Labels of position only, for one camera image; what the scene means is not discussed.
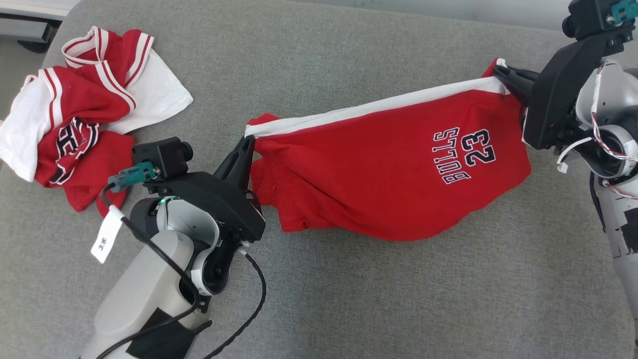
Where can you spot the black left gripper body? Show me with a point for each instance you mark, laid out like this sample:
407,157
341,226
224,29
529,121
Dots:
219,204

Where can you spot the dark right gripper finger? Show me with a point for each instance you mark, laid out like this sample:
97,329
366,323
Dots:
518,76
522,92

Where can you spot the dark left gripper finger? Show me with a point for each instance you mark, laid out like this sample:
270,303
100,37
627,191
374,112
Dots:
240,164

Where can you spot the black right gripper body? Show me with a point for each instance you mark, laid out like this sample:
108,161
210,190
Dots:
553,104

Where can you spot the red Bulls 23 shorts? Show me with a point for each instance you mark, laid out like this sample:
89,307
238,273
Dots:
379,169

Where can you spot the red and white jersey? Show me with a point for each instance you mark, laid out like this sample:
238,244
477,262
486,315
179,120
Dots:
84,99

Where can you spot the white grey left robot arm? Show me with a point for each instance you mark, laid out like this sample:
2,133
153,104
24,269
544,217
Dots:
144,294

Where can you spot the black round foot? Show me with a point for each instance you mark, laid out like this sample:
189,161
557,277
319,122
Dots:
34,46

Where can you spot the white baseboard strip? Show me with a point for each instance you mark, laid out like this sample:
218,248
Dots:
35,6

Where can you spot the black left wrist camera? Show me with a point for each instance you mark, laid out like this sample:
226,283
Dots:
162,155

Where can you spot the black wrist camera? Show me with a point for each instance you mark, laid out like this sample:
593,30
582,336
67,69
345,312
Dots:
588,17
162,155

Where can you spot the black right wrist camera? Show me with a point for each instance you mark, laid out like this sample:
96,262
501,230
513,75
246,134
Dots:
588,17

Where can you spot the grey metal rail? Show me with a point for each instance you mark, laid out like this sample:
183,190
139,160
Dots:
25,29

